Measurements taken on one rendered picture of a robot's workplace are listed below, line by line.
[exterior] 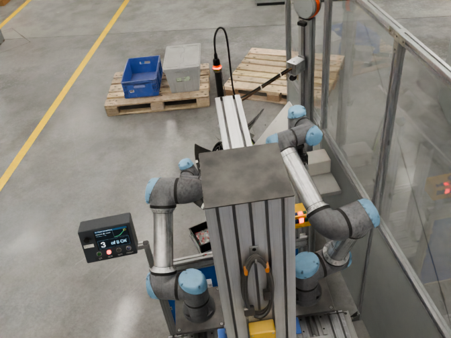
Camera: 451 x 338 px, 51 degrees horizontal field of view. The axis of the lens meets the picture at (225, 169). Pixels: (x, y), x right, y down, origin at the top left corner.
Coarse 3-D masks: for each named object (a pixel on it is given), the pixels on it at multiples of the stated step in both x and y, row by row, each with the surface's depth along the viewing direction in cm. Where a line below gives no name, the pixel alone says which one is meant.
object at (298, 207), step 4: (296, 204) 261; (300, 204) 261; (296, 208) 259; (300, 208) 259; (304, 208) 258; (296, 212) 257; (296, 216) 254; (300, 216) 254; (304, 216) 255; (296, 224) 257; (300, 224) 258; (304, 224) 258; (308, 224) 259; (296, 228) 259
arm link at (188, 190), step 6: (180, 180) 205; (186, 180) 206; (192, 180) 208; (198, 180) 211; (180, 186) 203; (186, 186) 204; (192, 186) 205; (198, 186) 208; (180, 192) 203; (186, 192) 204; (192, 192) 205; (198, 192) 207; (180, 198) 204; (186, 198) 204; (192, 198) 206; (198, 198) 209
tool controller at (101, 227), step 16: (80, 224) 243; (96, 224) 240; (112, 224) 238; (128, 224) 238; (80, 240) 238; (96, 240) 239; (112, 240) 240; (128, 240) 241; (96, 256) 242; (112, 256) 244
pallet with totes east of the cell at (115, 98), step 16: (208, 64) 596; (112, 80) 588; (208, 80) 565; (112, 96) 559; (160, 96) 548; (176, 96) 544; (192, 96) 541; (208, 96) 540; (112, 112) 549; (128, 112) 552; (144, 112) 550
